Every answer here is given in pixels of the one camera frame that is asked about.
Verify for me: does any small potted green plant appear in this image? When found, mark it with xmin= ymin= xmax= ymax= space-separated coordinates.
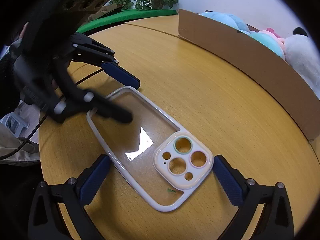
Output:
xmin=109 ymin=0 xmax=136 ymax=10

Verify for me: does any pink pig plush teal outfit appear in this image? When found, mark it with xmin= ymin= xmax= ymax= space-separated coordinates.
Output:
xmin=249 ymin=30 xmax=285 ymax=60

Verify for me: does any clear phone case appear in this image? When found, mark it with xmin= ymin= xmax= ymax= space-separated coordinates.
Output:
xmin=87 ymin=87 xmax=214 ymax=212

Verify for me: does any white panda plush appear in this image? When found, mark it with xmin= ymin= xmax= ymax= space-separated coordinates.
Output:
xmin=284 ymin=27 xmax=319 ymax=98

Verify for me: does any cardboard box tray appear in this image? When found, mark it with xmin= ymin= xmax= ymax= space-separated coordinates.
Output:
xmin=178 ymin=9 xmax=319 ymax=140

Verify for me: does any blue plush toy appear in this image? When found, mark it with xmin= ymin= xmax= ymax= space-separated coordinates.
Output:
xmin=200 ymin=11 xmax=250 ymax=35

